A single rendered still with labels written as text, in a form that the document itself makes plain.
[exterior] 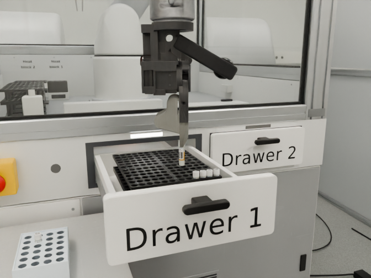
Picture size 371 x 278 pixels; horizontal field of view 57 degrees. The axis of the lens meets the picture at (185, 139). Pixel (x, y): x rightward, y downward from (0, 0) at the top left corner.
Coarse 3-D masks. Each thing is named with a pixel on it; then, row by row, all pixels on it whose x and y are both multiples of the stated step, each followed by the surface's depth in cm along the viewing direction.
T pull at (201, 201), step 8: (192, 200) 52; (200, 200) 52; (208, 200) 52; (216, 200) 52; (224, 200) 52; (184, 208) 49; (192, 208) 49; (200, 208) 50; (208, 208) 50; (216, 208) 51; (224, 208) 51
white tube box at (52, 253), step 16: (32, 240) 63; (48, 240) 64; (64, 240) 63; (16, 256) 57; (32, 256) 58; (48, 256) 59; (64, 256) 58; (16, 272) 54; (32, 272) 54; (48, 272) 55; (64, 272) 56
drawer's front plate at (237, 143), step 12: (228, 132) 91; (240, 132) 91; (252, 132) 92; (264, 132) 93; (276, 132) 95; (288, 132) 96; (300, 132) 98; (216, 144) 89; (228, 144) 90; (240, 144) 91; (252, 144) 93; (276, 144) 95; (288, 144) 97; (300, 144) 98; (216, 156) 90; (228, 156) 91; (240, 156) 92; (252, 156) 94; (264, 156) 95; (276, 156) 96; (288, 156) 98; (300, 156) 99; (228, 168) 92; (240, 168) 93; (252, 168) 95; (264, 168) 96
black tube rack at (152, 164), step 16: (128, 160) 76; (144, 160) 77; (160, 160) 76; (176, 160) 76; (192, 160) 76; (128, 176) 66; (144, 176) 66; (160, 176) 67; (176, 176) 66; (192, 176) 66
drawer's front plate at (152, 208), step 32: (128, 192) 50; (160, 192) 51; (192, 192) 53; (224, 192) 55; (256, 192) 57; (128, 224) 50; (160, 224) 52; (192, 224) 54; (224, 224) 56; (128, 256) 52
